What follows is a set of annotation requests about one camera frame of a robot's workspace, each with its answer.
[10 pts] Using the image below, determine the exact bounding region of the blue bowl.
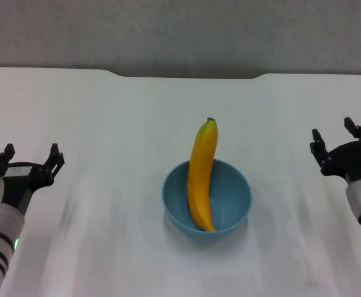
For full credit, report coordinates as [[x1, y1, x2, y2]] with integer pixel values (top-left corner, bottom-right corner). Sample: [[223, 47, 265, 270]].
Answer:
[[161, 158, 253, 243]]

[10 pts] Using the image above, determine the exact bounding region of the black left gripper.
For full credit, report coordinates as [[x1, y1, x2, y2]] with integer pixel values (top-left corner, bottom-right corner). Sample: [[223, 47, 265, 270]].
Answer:
[[0, 142, 66, 218]]

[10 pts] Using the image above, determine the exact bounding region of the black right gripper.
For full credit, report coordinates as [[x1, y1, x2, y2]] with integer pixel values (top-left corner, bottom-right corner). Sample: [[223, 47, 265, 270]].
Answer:
[[309, 117, 361, 187]]

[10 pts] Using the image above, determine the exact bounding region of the yellow banana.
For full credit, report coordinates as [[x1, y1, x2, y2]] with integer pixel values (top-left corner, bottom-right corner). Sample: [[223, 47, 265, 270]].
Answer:
[[186, 117, 219, 233]]

